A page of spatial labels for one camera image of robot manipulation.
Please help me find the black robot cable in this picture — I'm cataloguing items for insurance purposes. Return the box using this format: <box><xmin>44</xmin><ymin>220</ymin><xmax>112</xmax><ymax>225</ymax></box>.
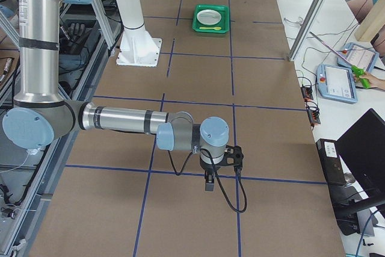
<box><xmin>167</xmin><ymin>148</ymin><xmax>248</xmax><ymax>213</ymax></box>

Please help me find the blue teach pendant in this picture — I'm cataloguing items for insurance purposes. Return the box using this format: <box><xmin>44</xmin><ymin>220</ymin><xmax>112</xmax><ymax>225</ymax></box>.
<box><xmin>316</xmin><ymin>64</ymin><xmax>358</xmax><ymax>104</ymax></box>
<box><xmin>338</xmin><ymin>42</ymin><xmax>380</xmax><ymax>73</ymax></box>

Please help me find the white round plate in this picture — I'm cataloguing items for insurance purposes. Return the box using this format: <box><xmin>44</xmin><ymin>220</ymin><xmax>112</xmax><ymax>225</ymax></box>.
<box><xmin>196</xmin><ymin>9</ymin><xmax>222</xmax><ymax>26</ymax></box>

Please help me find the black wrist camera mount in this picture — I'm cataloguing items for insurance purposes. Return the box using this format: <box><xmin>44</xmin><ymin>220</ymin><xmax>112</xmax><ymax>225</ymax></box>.
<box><xmin>220</xmin><ymin>145</ymin><xmax>244</xmax><ymax>175</ymax></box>

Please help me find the aluminium frame post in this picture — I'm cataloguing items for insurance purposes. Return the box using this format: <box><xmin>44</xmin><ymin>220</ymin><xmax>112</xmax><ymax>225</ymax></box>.
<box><xmin>288</xmin><ymin>0</ymin><xmax>325</xmax><ymax>61</ymax></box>

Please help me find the yellow plastic spoon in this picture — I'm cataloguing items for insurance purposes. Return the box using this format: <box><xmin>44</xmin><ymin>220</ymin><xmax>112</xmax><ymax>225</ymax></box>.
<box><xmin>199</xmin><ymin>26</ymin><xmax>222</xmax><ymax>31</ymax></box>

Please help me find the person's knee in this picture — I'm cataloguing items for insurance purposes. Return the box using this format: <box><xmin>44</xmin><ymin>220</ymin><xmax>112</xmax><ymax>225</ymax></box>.
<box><xmin>347</xmin><ymin>0</ymin><xmax>378</xmax><ymax>23</ymax></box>

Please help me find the green plastic tray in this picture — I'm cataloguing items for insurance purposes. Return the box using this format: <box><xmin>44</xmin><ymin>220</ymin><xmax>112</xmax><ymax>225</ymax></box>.
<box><xmin>192</xmin><ymin>4</ymin><xmax>230</xmax><ymax>35</ymax></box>

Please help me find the rear blue teach pendant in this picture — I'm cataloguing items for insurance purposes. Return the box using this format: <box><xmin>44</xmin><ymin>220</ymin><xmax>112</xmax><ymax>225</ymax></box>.
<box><xmin>338</xmin><ymin>42</ymin><xmax>380</xmax><ymax>73</ymax></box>

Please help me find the wooden beam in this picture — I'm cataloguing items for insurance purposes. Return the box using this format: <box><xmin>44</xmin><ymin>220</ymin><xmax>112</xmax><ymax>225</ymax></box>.
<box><xmin>354</xmin><ymin>0</ymin><xmax>384</xmax><ymax>42</ymax></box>

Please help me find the black computer box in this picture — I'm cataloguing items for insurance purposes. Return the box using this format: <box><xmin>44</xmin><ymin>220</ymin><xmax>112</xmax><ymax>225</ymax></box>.
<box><xmin>316</xmin><ymin>138</ymin><xmax>347</xmax><ymax>186</ymax></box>

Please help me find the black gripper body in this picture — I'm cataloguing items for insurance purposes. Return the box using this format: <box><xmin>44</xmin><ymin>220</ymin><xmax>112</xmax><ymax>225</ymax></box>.
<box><xmin>200</xmin><ymin>160</ymin><xmax>220</xmax><ymax>181</ymax></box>

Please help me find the black monitor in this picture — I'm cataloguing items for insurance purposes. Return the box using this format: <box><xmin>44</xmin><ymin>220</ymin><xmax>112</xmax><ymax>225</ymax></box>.
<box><xmin>336</xmin><ymin>108</ymin><xmax>384</xmax><ymax>196</ymax></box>

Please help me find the front blue teach pendant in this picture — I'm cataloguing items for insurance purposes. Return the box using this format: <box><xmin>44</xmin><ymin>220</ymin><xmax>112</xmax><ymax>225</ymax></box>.
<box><xmin>316</xmin><ymin>64</ymin><xmax>358</xmax><ymax>104</ymax></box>

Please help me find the black monitor stand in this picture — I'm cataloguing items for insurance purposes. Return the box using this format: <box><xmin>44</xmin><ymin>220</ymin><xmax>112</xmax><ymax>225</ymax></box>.
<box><xmin>328</xmin><ymin>185</ymin><xmax>384</xmax><ymax>236</ymax></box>

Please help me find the green handled grabber tool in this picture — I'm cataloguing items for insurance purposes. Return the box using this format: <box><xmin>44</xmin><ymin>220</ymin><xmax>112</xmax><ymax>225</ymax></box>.
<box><xmin>309</xmin><ymin>31</ymin><xmax>371</xmax><ymax>89</ymax></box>

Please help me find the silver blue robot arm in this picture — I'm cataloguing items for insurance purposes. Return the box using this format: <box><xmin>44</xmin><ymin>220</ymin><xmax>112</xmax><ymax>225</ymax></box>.
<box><xmin>2</xmin><ymin>0</ymin><xmax>233</xmax><ymax>191</ymax></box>

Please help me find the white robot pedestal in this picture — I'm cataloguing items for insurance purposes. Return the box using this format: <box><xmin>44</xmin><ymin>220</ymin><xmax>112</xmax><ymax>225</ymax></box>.
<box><xmin>116</xmin><ymin>0</ymin><xmax>162</xmax><ymax>67</ymax></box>

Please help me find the person's hand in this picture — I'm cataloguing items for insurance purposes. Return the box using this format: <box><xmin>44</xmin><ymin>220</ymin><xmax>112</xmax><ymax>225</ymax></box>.
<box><xmin>354</xmin><ymin>72</ymin><xmax>385</xmax><ymax>90</ymax></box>

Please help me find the orange black electronics board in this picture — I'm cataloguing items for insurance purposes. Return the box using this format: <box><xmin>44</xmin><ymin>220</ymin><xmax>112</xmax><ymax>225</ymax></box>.
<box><xmin>300</xmin><ymin>85</ymin><xmax>313</xmax><ymax>102</ymax></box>

